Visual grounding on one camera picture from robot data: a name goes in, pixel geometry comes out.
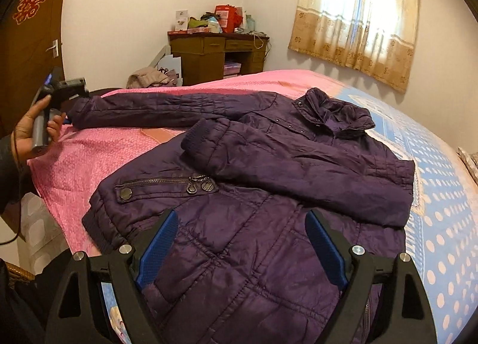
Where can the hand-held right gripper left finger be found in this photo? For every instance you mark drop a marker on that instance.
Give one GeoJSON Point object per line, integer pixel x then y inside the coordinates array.
{"type": "Point", "coordinates": [158, 250]}

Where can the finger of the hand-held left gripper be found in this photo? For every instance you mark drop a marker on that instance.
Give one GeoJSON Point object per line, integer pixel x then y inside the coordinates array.
{"type": "Point", "coordinates": [78, 92]}

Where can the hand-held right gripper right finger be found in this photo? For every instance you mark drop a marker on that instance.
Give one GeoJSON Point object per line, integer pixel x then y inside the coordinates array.
{"type": "Point", "coordinates": [325, 247]}

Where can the purple quilted jacket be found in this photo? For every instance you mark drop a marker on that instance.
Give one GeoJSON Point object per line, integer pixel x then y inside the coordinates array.
{"type": "Point", "coordinates": [261, 194]}

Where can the person's left forearm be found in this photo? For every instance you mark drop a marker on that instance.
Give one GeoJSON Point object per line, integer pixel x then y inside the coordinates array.
{"type": "Point", "coordinates": [7, 176]}

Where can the beige clothes pile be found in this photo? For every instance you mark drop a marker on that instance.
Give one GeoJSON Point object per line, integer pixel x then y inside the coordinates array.
{"type": "Point", "coordinates": [145, 77]}

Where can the pile of clothes on desk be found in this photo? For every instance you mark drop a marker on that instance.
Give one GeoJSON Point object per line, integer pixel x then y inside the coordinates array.
{"type": "Point", "coordinates": [201, 22]}

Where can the person's left hand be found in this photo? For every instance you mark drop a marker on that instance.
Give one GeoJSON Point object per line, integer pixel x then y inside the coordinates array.
{"type": "Point", "coordinates": [24, 131]}

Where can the brown wooden door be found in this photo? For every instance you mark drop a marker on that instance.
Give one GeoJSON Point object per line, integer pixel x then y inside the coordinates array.
{"type": "Point", "coordinates": [26, 67]}

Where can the pink patterned blanket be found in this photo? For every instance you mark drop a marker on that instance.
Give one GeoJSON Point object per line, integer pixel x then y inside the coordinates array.
{"type": "Point", "coordinates": [112, 153]}

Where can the white cardboard box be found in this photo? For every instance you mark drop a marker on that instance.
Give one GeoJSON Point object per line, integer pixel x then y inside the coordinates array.
{"type": "Point", "coordinates": [170, 63]}

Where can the red paper door decoration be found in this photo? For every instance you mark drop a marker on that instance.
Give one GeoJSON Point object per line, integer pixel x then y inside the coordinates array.
{"type": "Point", "coordinates": [30, 6]}

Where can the grey patterned mattress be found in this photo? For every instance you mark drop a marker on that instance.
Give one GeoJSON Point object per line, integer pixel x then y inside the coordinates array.
{"type": "Point", "coordinates": [41, 232]}

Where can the blue dotted bedsheet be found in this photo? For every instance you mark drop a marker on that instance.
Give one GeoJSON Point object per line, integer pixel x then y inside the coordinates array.
{"type": "Point", "coordinates": [444, 217]}

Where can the white printed box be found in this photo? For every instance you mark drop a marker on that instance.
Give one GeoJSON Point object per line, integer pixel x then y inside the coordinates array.
{"type": "Point", "coordinates": [182, 21]}

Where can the wooden desk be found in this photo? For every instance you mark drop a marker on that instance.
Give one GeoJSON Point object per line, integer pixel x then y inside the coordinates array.
{"type": "Point", "coordinates": [209, 52]}

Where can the wicker chair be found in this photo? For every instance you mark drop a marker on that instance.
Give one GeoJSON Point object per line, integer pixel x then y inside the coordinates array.
{"type": "Point", "coordinates": [16, 275]}

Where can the dark cloth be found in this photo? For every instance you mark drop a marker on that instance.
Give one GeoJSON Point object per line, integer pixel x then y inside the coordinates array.
{"type": "Point", "coordinates": [22, 318]}

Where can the pink storage boxes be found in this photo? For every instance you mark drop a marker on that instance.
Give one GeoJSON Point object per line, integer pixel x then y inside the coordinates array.
{"type": "Point", "coordinates": [232, 69]}

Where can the patterned pillow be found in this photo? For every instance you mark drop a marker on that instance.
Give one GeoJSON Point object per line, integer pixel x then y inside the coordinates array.
{"type": "Point", "coordinates": [469, 161]}

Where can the beige window curtain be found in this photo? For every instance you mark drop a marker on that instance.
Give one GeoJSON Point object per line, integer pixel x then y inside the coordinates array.
{"type": "Point", "coordinates": [354, 22]}

